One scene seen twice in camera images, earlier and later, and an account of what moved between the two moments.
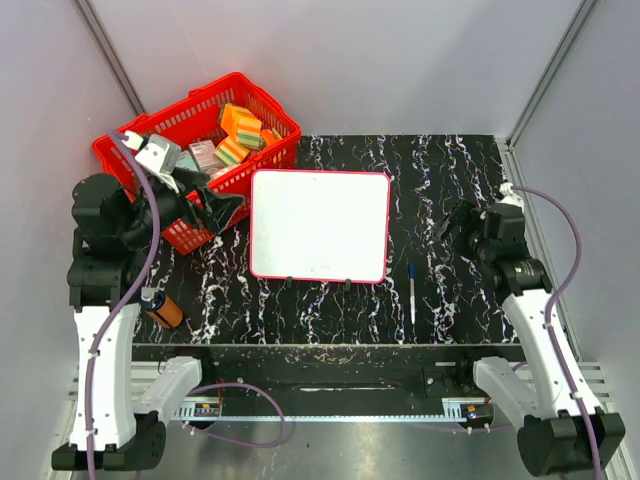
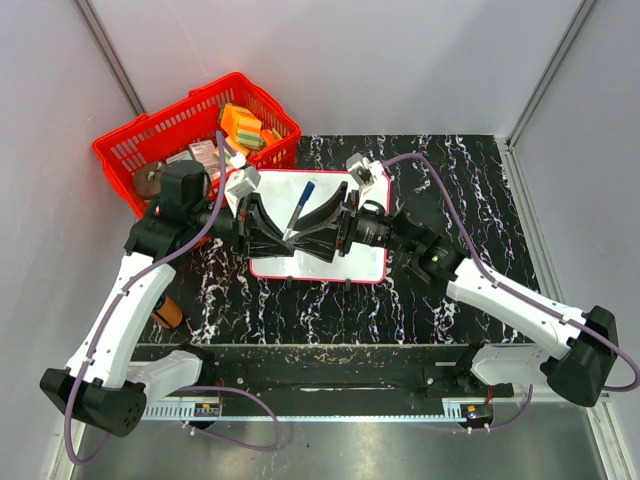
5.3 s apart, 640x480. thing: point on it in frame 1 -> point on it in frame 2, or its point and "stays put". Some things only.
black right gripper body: (472, 229) -> (373, 230)
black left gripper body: (170, 205) -> (241, 228)
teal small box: (186, 160) stays put
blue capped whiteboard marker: (412, 271) -> (307, 190)
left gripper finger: (218, 209) -> (261, 223)
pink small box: (205, 155) stays put
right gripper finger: (440, 227) -> (318, 243)
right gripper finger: (460, 212) -> (328, 213)
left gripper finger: (192, 178) -> (262, 246)
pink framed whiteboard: (319, 225) stays put
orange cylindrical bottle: (162, 310) stays put
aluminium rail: (454, 410) stays put
